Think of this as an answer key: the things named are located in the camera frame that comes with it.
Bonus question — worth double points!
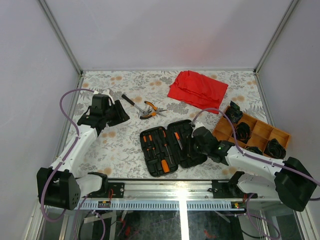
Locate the orange handled utility knife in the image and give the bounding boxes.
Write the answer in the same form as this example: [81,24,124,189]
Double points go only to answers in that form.
[174,132,183,150]

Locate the black plastic tool case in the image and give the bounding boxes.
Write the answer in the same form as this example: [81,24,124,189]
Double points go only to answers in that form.
[139,119,207,178]

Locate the small orange black screwdriver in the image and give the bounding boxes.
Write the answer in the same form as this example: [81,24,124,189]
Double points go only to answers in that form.
[148,134,157,156]

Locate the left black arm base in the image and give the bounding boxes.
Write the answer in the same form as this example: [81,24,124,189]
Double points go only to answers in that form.
[88,172,125,199]

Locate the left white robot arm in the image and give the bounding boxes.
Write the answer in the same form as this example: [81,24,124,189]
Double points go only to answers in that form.
[36,93,130,210]

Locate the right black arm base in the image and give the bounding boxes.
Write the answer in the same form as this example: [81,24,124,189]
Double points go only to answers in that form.
[211,171,251,199]

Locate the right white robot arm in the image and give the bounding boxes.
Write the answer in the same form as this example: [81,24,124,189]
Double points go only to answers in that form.
[191,121,319,212]

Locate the orange black pliers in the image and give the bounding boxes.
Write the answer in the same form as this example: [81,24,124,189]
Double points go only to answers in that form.
[139,101,167,120]

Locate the red folded cloth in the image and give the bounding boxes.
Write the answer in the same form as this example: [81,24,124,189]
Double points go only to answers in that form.
[167,70,229,114]

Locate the wooden compartment tray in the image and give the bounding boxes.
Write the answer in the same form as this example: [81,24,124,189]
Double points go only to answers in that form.
[213,112,291,157]

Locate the black tape roll right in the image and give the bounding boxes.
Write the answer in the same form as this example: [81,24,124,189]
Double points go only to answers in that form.
[264,138,287,159]

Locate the black handled hammer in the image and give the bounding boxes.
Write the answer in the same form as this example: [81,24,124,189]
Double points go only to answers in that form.
[121,94,148,119]

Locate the aluminium front rail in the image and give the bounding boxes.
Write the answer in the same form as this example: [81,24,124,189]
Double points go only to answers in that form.
[37,178,308,211]

